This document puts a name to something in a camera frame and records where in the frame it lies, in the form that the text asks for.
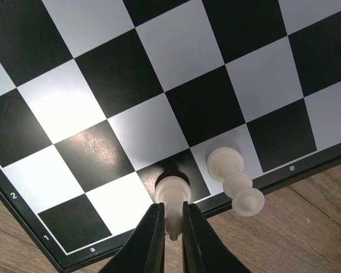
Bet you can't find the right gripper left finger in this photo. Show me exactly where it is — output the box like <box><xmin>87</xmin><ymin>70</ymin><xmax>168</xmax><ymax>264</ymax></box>
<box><xmin>100</xmin><ymin>203</ymin><xmax>165</xmax><ymax>273</ymax></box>

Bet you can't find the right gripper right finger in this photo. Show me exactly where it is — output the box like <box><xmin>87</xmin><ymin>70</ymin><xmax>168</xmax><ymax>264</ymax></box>
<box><xmin>182</xmin><ymin>201</ymin><xmax>251</xmax><ymax>273</ymax></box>

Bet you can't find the white bishop piece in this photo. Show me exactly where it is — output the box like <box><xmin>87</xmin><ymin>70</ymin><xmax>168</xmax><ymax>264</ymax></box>
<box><xmin>154</xmin><ymin>176</ymin><xmax>192</xmax><ymax>241</ymax></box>

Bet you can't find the white queen piece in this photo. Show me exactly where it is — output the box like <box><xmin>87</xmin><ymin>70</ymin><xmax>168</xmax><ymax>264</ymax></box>
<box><xmin>206</xmin><ymin>147</ymin><xmax>265</xmax><ymax>217</ymax></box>

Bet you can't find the black and white chessboard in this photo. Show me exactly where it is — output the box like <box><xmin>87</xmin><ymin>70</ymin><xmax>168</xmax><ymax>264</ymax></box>
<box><xmin>0</xmin><ymin>1</ymin><xmax>341</xmax><ymax>272</ymax></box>

